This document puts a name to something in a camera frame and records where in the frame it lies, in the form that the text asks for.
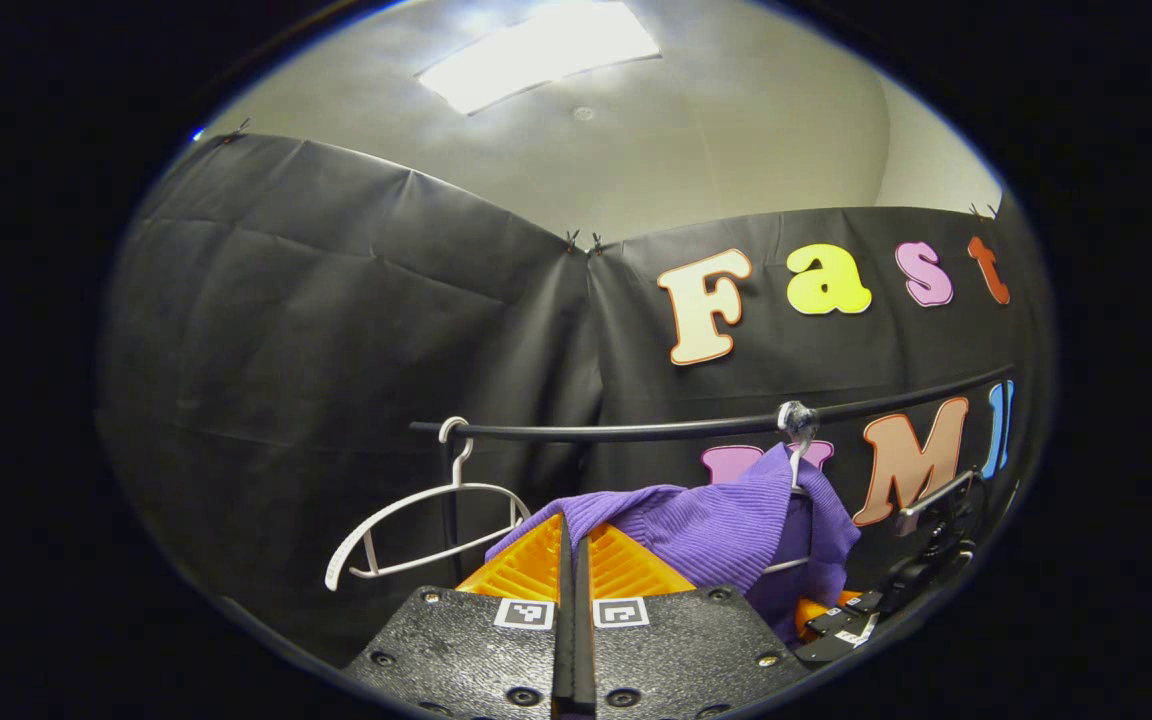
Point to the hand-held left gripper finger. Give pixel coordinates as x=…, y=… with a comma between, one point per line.
x=566, y=640
x=584, y=640

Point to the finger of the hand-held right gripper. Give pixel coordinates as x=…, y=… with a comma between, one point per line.
x=861, y=603
x=831, y=645

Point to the purple ribbed shirt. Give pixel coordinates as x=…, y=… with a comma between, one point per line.
x=726, y=520

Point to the white plastic hanger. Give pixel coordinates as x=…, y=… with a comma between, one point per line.
x=794, y=470
x=456, y=487

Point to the black clothes rack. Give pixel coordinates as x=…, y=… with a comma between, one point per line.
x=636, y=432

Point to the black backdrop cloth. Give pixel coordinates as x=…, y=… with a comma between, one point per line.
x=336, y=330

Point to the ceiling light panel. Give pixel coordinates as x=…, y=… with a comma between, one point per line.
x=536, y=50

